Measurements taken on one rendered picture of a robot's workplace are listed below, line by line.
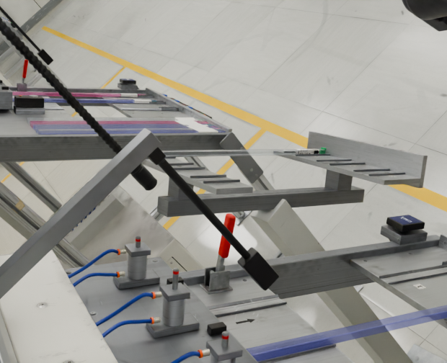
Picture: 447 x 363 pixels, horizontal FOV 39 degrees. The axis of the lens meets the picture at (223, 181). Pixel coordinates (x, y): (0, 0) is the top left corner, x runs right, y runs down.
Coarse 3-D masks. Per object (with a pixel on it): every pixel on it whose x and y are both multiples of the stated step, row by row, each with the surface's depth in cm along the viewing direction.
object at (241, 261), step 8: (256, 256) 63; (240, 264) 63; (248, 264) 63; (256, 264) 63; (264, 264) 64; (248, 272) 63; (256, 272) 64; (264, 272) 64; (272, 272) 65; (256, 280) 64; (264, 280) 64; (272, 280) 65; (264, 288) 65
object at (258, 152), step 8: (168, 152) 122; (176, 152) 123; (184, 152) 124; (192, 152) 125; (200, 152) 126; (208, 152) 127; (216, 152) 128; (224, 152) 129; (232, 152) 130; (240, 152) 131; (248, 152) 133; (256, 152) 134; (264, 152) 135; (272, 152) 136; (280, 152) 137; (288, 152) 139; (296, 152) 140; (320, 152) 144
